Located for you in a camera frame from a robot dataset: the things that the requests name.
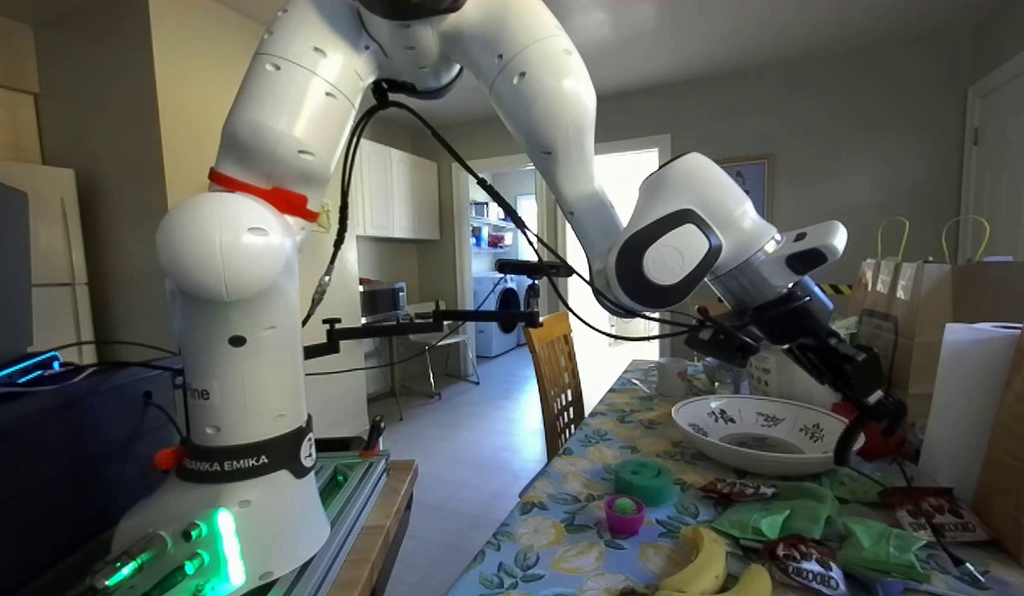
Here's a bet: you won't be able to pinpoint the yellow banana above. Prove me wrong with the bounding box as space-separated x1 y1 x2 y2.
720 559 776 596
653 523 733 596

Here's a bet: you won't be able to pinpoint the white wall cabinet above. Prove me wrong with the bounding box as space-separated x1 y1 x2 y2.
355 141 445 242

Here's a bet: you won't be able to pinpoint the paper bag with handles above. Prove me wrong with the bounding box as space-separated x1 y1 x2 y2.
854 212 955 400
939 212 1024 324

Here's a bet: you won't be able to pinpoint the green plastic bag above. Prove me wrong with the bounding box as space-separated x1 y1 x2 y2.
705 470 887 548
836 509 935 588

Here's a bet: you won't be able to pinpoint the black camera boom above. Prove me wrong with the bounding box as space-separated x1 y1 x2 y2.
301 305 542 360

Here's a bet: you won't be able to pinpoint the wooden lattice chair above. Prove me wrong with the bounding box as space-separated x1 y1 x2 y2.
524 313 590 462

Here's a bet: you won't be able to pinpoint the red object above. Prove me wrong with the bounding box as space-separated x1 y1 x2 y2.
828 400 920 462

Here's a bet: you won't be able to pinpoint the white door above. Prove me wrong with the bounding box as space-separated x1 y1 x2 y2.
957 45 1024 268

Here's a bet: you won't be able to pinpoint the brown snack wrapper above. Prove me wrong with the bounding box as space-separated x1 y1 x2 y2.
767 533 853 596
878 485 990 548
696 474 780 509

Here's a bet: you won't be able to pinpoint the dark blue box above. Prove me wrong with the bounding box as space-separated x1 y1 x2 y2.
0 350 188 596

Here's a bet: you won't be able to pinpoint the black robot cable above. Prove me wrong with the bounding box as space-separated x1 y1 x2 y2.
297 76 712 346

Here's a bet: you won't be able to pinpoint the metal pot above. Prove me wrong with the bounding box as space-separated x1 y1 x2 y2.
359 278 410 324

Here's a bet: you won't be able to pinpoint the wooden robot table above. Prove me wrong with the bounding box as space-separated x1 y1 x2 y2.
308 456 420 596

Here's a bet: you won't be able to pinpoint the white washing machine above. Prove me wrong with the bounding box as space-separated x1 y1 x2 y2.
471 268 548 360

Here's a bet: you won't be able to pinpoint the white patterned bowl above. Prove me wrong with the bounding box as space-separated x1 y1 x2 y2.
669 392 867 481

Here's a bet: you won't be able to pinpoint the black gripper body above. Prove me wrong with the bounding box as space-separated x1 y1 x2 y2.
739 274 897 407

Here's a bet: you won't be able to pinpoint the black stereo camera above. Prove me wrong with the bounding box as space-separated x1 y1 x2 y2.
491 255 578 282

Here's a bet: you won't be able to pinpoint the metal mounting plate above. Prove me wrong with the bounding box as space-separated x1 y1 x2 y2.
83 450 390 596

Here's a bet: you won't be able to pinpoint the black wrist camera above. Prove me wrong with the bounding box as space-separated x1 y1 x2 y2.
683 305 769 367

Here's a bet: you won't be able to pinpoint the small dark tool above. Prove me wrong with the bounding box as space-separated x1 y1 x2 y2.
927 533 994 590

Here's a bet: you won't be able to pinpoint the framed bird picture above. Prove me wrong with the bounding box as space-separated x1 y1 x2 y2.
720 152 776 225

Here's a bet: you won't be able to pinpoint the dark monitor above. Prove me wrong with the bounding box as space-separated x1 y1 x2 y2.
0 172 38 379

